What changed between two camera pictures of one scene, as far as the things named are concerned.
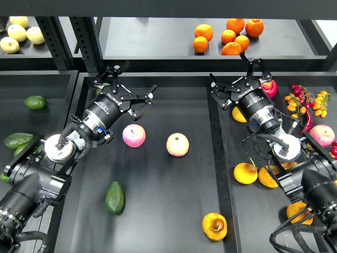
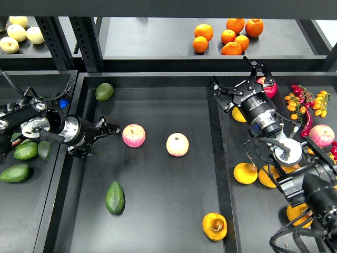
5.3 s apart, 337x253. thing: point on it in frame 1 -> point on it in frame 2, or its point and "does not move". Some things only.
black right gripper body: x=252 y=99 does not move
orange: x=243 y=41 does not move
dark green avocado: x=115 y=197 does not move
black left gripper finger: x=139 y=103 -> x=80 y=153
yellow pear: x=214 y=226 does not move
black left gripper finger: x=114 y=71 -> x=103 y=128
